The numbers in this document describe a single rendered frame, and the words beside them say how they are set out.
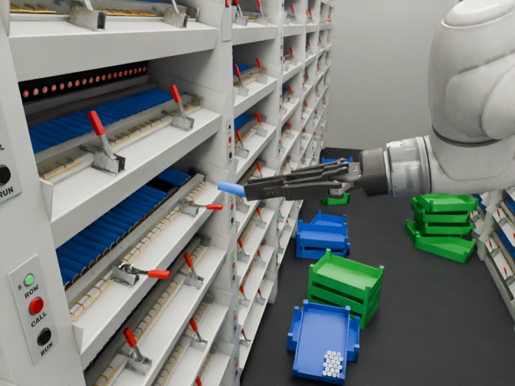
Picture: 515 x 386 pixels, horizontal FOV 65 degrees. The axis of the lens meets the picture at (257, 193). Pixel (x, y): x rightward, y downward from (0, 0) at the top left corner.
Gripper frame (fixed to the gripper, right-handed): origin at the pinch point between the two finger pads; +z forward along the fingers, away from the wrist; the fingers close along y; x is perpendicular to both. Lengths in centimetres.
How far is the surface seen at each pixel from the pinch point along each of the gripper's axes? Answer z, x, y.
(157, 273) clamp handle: 16.6, 6.7, 14.7
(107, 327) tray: 21.3, 9.7, 23.6
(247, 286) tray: 39, 64, -66
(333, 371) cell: 9, 99, -57
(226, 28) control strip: 11.1, -28.8, -34.5
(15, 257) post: 16.5, -8.8, 35.5
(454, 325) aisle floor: -41, 119, -106
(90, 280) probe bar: 24.7, 4.0, 19.8
